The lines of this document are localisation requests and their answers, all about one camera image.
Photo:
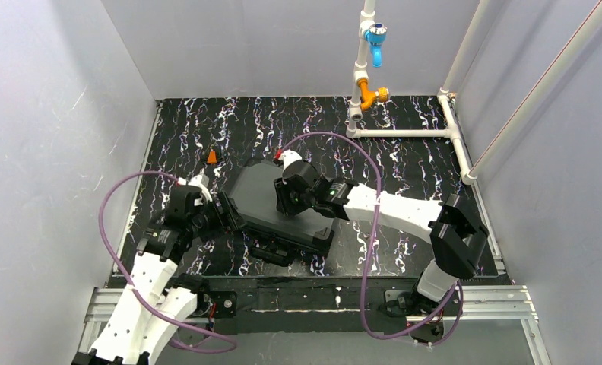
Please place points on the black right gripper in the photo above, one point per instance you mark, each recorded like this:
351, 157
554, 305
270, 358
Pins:
282, 200

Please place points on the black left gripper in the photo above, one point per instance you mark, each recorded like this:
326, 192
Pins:
229, 212

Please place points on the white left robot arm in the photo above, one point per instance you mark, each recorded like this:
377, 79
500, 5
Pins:
151, 311

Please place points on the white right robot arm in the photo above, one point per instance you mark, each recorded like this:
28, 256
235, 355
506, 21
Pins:
457, 236

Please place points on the orange black small clip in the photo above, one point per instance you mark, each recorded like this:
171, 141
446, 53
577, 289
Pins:
212, 157

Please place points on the orange brass valve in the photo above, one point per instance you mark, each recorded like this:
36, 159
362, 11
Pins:
369, 97

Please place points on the blue valve handle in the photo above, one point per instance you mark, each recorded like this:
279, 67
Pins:
375, 36

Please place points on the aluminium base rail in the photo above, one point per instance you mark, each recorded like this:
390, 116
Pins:
332, 305

